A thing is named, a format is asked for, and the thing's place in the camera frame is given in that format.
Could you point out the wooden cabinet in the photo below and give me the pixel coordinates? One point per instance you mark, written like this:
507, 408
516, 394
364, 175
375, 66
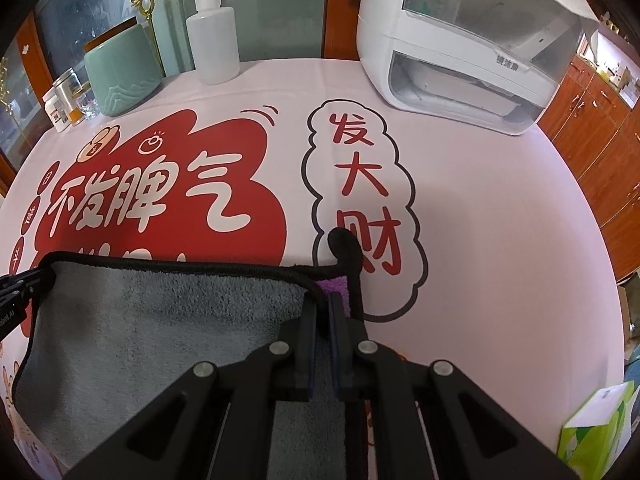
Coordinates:
595, 140

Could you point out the white plastic squeeze bottle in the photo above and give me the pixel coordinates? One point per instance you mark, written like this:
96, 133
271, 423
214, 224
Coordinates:
212, 45

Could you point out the grey towel with black edge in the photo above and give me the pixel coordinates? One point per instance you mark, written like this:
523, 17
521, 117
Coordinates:
165, 330

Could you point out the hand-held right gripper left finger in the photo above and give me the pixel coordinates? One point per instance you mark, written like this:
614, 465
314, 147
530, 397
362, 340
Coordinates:
309, 360

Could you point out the small clear glass cup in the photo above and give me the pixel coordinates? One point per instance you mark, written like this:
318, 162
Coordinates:
86, 107

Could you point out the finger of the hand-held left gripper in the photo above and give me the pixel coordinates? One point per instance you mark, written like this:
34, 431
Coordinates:
25, 282

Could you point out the printed pink tablecloth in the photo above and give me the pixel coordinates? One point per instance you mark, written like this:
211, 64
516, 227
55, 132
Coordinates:
465, 240

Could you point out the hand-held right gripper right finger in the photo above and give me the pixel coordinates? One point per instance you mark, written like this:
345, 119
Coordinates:
337, 355

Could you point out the glass jar with silver lid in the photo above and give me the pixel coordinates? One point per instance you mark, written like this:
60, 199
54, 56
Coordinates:
67, 87

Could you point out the green and white tissue box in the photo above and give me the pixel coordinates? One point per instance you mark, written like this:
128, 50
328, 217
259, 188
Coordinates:
597, 425

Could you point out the green ceramic jar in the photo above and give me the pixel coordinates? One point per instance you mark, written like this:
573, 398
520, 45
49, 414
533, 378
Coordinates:
122, 77

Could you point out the white countertop appliance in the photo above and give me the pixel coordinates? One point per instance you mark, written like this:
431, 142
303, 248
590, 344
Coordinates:
450, 75

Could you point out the white labelled jar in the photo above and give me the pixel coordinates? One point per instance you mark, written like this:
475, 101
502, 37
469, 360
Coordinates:
56, 112

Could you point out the glass display cabinet with gold ornament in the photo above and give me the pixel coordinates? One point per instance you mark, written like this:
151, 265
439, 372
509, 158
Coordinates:
75, 15

